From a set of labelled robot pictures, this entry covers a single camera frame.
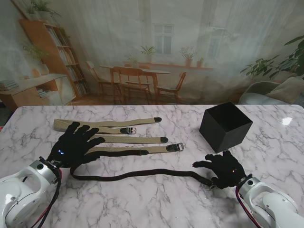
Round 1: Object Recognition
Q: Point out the beige woven belt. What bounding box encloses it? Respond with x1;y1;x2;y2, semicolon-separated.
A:
53;116;162;135
87;134;185;154

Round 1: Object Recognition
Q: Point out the black open storage box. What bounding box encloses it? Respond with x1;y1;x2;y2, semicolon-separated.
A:
199;101;254;154

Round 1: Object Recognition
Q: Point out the printed room scene backdrop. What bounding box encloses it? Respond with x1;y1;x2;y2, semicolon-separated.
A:
0;0;304;106

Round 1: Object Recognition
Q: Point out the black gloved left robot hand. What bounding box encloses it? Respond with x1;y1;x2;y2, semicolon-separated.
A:
46;122;105;167

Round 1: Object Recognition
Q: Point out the dark brown woven belt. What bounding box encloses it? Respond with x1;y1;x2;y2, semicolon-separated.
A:
70;148;217;190

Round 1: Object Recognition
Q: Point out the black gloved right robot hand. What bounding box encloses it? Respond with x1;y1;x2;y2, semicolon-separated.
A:
193;149;247;190

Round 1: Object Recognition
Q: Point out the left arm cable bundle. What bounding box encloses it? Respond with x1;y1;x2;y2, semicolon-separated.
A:
30;167;63;228

